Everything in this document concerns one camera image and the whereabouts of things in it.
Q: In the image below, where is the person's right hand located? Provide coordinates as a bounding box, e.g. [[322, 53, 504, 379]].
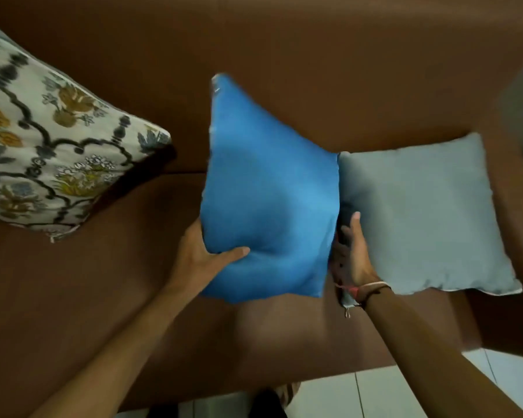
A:
[[333, 211, 385, 294]]

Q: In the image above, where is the person's left hand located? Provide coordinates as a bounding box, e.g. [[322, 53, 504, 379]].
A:
[[171, 216, 251, 291]]

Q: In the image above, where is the bright blue cushion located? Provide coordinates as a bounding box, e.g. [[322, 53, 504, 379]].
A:
[[198, 73, 341, 306]]

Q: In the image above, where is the person's right forearm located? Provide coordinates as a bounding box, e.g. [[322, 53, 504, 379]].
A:
[[361, 286, 523, 418]]

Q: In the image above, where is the person's left forearm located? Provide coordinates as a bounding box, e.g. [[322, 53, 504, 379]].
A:
[[28, 278, 201, 418]]

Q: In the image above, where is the red and white wrist thread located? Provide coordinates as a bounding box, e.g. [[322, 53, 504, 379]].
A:
[[335, 280, 393, 309]]

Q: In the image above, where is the grey-blue cushion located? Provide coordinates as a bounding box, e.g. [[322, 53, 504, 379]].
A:
[[338, 132, 523, 297]]

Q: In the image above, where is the brown sofa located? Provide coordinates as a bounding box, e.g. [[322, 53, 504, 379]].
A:
[[0, 0, 523, 418]]

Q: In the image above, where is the floral patterned cushion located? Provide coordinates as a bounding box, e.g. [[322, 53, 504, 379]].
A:
[[0, 28, 173, 244]]

